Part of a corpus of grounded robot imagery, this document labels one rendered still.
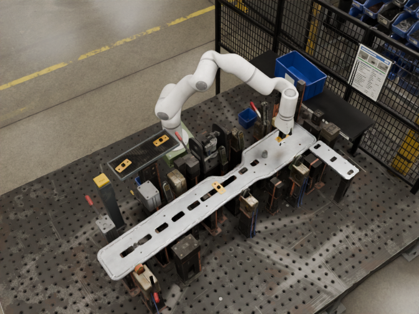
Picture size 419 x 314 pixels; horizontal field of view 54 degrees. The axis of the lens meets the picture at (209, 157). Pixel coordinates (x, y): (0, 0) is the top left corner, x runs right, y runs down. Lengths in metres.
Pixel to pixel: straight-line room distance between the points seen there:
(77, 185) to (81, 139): 1.25
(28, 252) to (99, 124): 1.76
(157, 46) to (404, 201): 3.11
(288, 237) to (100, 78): 2.79
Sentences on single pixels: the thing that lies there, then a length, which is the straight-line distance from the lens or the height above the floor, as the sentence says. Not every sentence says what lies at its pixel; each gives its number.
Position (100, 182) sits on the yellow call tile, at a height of 1.16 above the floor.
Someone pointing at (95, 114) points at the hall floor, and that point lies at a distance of 4.14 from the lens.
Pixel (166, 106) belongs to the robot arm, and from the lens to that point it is 2.32.
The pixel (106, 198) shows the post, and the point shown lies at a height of 1.04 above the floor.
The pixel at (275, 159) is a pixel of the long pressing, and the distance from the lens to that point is 2.38.
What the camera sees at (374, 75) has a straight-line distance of 2.52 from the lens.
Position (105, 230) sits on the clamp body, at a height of 1.06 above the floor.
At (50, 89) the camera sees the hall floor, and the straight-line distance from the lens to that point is 4.55.
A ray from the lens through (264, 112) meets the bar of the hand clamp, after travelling 2.38.
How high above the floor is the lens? 2.86
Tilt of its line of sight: 52 degrees down
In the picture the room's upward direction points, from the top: 2 degrees counter-clockwise
